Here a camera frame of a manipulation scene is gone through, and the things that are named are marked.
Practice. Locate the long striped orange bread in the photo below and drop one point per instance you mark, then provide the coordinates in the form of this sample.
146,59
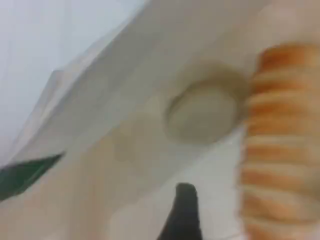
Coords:
280,150

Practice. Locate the round beige potato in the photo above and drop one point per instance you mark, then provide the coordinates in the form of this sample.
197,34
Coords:
202,117

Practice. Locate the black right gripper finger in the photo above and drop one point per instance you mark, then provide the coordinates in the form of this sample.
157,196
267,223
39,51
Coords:
183,215

